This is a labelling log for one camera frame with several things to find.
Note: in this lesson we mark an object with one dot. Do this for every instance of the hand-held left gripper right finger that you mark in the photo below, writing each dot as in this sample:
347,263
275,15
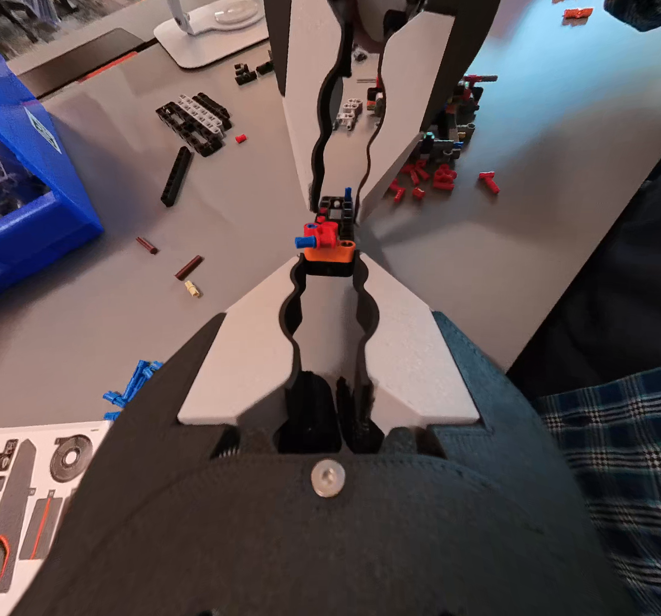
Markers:
418,363

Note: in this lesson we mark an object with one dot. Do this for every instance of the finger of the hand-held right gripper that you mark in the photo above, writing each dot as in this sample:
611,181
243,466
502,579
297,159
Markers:
408,89
309,84

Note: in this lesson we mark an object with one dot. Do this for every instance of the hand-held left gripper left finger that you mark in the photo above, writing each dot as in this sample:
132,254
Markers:
243,357

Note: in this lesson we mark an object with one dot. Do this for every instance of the black lego frame assembly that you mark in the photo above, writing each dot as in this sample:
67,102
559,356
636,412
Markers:
330,254

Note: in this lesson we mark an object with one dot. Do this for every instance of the person's right forearm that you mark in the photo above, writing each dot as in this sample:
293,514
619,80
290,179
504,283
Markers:
637,9

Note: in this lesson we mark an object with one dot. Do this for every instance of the black angled lego connector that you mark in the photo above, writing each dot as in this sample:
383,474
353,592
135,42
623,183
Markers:
245,78
265,69

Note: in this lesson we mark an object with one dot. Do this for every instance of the lego car chassis assembly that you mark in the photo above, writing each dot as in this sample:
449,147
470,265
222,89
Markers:
462,120

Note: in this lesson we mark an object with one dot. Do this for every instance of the tan lego pin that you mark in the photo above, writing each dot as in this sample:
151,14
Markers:
193,289

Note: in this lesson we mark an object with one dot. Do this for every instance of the pile of red lego pins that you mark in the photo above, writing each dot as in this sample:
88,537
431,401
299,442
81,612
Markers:
443,180

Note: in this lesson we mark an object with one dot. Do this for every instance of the orange lego connector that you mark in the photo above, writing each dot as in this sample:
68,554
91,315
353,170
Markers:
579,13

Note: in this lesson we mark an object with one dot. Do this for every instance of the dark brown lego axle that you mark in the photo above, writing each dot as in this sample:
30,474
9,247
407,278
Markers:
188,268
147,245

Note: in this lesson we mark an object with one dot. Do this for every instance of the pile of blue lego pins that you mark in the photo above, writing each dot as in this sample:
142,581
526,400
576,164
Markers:
136,378

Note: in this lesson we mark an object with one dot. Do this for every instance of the red lego cross connector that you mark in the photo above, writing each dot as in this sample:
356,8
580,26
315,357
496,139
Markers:
488,180

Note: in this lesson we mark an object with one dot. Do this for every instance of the long black lego beam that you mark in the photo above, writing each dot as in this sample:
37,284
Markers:
177,176

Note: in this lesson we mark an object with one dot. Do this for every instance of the lego sticker sheet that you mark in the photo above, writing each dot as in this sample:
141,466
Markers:
31,497

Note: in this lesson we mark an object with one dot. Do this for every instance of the pile of light grey pins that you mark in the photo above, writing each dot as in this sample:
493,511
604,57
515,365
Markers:
350,113

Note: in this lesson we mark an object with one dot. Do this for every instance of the white desk stand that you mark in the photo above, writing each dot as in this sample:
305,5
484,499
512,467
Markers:
206,42

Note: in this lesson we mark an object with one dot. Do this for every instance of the stack of black grey beams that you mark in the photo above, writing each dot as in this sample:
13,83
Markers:
178,115

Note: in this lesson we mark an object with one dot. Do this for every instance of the person's dark undershirt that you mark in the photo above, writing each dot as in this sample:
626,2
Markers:
594,306

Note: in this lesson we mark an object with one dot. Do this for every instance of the person's plaid shirt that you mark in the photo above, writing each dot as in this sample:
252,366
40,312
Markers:
620,471

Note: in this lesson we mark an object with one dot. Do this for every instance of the blue plastic bin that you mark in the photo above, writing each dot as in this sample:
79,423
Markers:
67,203

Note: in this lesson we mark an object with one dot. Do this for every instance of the clear plastic bags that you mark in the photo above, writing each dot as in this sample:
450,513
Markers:
23,182

